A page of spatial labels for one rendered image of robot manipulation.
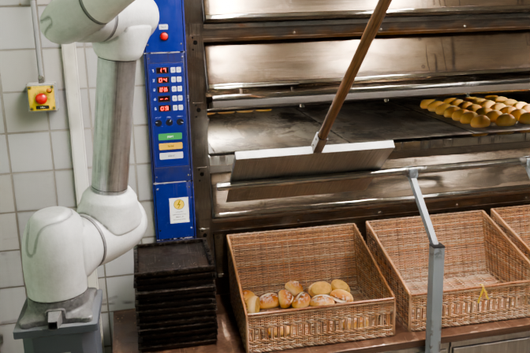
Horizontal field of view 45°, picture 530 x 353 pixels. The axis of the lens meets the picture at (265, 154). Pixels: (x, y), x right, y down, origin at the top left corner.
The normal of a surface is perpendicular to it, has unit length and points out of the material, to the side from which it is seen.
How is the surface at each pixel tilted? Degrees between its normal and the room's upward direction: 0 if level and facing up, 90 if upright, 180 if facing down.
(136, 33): 107
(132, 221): 97
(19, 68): 90
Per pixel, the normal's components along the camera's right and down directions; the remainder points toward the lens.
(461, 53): 0.19, -0.11
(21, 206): 0.21, 0.23
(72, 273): 0.76, 0.15
